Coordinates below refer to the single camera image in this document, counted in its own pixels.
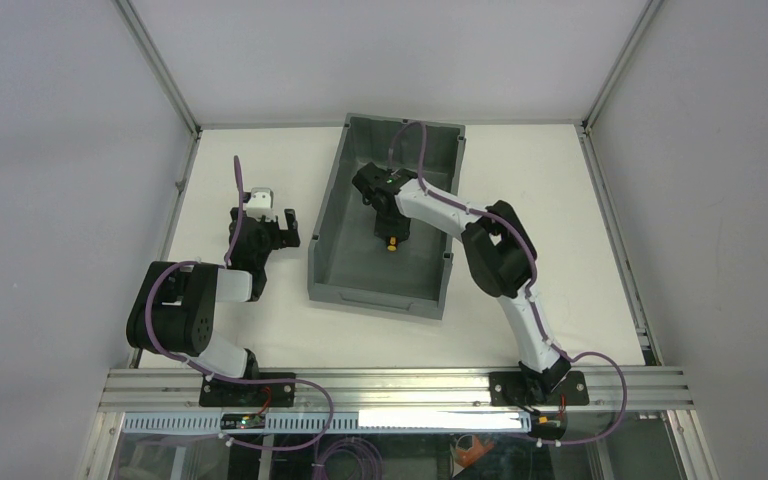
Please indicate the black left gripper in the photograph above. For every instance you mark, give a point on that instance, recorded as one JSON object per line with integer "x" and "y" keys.
{"x": 264, "y": 230}

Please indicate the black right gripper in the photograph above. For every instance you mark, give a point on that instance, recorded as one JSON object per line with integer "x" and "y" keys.
{"x": 390, "y": 225}

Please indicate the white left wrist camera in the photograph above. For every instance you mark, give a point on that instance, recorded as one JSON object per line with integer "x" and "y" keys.
{"x": 260, "y": 203}

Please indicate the aluminium front rail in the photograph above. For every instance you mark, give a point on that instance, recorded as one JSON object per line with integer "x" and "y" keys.
{"x": 637, "y": 388}

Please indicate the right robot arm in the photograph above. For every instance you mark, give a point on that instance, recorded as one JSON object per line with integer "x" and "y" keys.
{"x": 500, "y": 257}

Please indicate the white slotted cable duct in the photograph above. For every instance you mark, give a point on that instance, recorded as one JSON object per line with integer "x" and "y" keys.
{"x": 362, "y": 422}

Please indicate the grey plastic bin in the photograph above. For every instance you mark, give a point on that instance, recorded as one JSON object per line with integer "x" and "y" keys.
{"x": 348, "y": 264}

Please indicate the orange object under table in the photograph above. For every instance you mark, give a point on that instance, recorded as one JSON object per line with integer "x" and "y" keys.
{"x": 468, "y": 448}

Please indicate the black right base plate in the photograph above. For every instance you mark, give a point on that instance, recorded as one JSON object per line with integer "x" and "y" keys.
{"x": 510, "y": 389}

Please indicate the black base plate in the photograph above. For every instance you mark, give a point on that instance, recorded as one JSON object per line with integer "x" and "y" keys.
{"x": 510, "y": 389}
{"x": 278, "y": 390}

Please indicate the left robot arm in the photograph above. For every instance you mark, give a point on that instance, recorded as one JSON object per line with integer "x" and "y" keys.
{"x": 173, "y": 313}

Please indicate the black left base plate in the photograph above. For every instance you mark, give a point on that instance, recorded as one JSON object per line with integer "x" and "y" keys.
{"x": 278, "y": 390}

